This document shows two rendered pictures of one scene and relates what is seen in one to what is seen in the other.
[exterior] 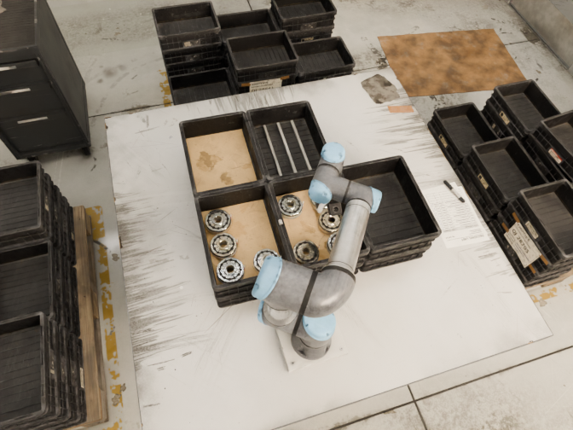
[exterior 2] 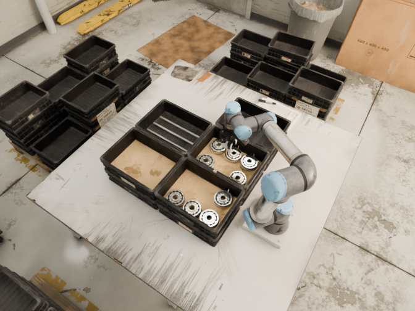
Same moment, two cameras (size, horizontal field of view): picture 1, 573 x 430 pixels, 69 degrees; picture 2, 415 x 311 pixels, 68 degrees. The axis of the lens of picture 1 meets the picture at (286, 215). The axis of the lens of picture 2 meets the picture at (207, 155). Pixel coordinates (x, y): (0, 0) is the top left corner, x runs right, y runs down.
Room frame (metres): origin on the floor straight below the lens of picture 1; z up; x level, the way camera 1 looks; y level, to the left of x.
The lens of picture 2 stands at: (0.07, 0.63, 2.38)
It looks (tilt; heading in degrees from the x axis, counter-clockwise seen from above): 54 degrees down; 323
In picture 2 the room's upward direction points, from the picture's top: 2 degrees clockwise
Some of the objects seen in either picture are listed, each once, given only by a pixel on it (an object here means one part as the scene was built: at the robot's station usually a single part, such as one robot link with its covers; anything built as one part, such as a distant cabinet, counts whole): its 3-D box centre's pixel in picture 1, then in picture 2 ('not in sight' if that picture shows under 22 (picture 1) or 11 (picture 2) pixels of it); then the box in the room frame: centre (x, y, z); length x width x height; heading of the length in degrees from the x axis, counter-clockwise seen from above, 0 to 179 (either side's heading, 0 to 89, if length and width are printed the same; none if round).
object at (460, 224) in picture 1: (454, 214); (276, 113); (1.06, -0.77, 0.70); 0.33 x 0.23 x 0.01; 22
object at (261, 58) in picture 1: (261, 77); (96, 109); (2.19, 0.26, 0.37); 0.40 x 0.30 x 0.45; 112
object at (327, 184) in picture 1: (328, 186); (243, 126); (0.76, -0.12, 1.24); 0.11 x 0.11 x 0.08; 76
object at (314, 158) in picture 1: (288, 147); (174, 131); (1.21, 0.02, 0.87); 0.40 x 0.30 x 0.11; 21
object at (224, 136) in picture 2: not in sight; (229, 131); (0.88, -0.14, 1.09); 0.09 x 0.08 x 0.12; 21
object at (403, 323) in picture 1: (297, 247); (206, 190); (0.98, -0.07, 0.35); 1.60 x 1.60 x 0.70; 22
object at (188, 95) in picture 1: (204, 100); (67, 147); (2.04, 0.63, 0.26); 0.40 x 0.30 x 0.23; 112
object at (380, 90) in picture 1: (379, 88); (183, 72); (1.83, -0.44, 0.71); 0.22 x 0.19 x 0.01; 22
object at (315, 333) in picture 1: (315, 324); (280, 208); (0.42, -0.14, 0.90); 0.13 x 0.12 x 0.14; 76
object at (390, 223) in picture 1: (384, 207); (252, 128); (0.95, -0.40, 0.87); 0.40 x 0.30 x 0.11; 21
